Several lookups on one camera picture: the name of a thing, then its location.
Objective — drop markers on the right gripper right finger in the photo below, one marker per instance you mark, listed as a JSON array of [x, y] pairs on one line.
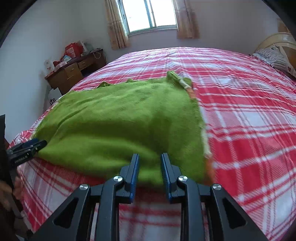
[[207, 212]]

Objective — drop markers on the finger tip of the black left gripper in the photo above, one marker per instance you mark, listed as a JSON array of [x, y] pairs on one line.
[[24, 152]]

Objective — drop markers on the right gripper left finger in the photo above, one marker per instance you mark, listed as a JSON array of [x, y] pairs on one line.
[[92, 205]]

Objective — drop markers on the green striped knit sweater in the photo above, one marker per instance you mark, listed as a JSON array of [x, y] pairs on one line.
[[96, 132]]

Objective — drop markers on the white paper shopping bag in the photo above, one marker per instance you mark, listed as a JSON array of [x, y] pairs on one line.
[[54, 95]]

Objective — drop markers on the brown wooden desk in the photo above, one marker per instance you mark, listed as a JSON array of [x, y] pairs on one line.
[[75, 70]]

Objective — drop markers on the white card on desk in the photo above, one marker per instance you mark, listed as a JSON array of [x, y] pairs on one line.
[[49, 66]]

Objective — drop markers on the red plaid bed blanket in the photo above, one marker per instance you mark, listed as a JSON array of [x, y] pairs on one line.
[[249, 111]]

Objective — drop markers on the red gift box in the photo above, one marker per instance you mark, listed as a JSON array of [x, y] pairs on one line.
[[74, 50]]

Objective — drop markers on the left beige curtain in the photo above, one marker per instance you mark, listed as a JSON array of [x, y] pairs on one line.
[[116, 29]]

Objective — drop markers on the beige curtain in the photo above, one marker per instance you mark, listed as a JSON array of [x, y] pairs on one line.
[[186, 20], [116, 29]]

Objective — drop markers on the grey patterned pillow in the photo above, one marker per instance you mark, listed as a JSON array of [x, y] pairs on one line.
[[275, 59]]

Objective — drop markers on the cream wooden headboard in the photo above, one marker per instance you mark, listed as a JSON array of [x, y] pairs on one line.
[[284, 41]]

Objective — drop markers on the right beige curtain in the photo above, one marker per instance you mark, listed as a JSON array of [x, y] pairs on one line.
[[186, 20]]

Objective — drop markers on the window with white frame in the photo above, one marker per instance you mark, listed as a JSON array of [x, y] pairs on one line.
[[140, 16]]

